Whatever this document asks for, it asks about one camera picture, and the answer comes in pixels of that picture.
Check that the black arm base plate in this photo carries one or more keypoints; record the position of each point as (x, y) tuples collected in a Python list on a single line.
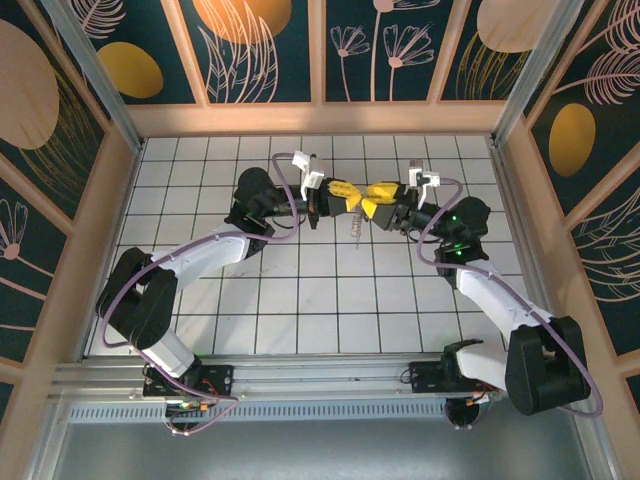
[(220, 377), (422, 377)]

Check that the grey metal sheet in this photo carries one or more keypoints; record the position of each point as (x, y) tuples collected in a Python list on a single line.
[(320, 455)]

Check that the aluminium mounting rail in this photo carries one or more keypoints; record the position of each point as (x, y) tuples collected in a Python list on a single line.
[(320, 375)]

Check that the aluminium side rail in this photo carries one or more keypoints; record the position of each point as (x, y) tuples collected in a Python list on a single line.
[(520, 235)]

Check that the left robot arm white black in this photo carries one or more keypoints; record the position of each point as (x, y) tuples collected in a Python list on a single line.
[(205, 260)]

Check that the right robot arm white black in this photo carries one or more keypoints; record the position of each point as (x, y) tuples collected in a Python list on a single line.
[(495, 295)]

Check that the aluminium corner post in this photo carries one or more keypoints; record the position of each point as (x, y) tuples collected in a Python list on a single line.
[(100, 80), (537, 70)]

